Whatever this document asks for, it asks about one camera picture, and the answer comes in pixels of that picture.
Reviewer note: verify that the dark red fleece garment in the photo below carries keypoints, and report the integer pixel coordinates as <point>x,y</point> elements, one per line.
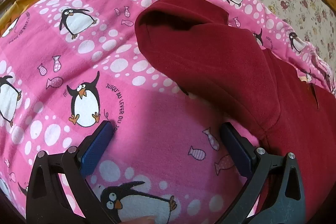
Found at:
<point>215,61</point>

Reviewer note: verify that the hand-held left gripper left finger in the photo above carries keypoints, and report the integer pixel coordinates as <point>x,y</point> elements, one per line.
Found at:
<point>95,145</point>

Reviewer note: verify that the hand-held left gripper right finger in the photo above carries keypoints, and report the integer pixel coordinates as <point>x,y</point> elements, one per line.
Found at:
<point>236,148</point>

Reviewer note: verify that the pink penguin print blanket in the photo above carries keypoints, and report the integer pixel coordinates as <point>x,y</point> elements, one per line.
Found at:
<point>78,61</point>

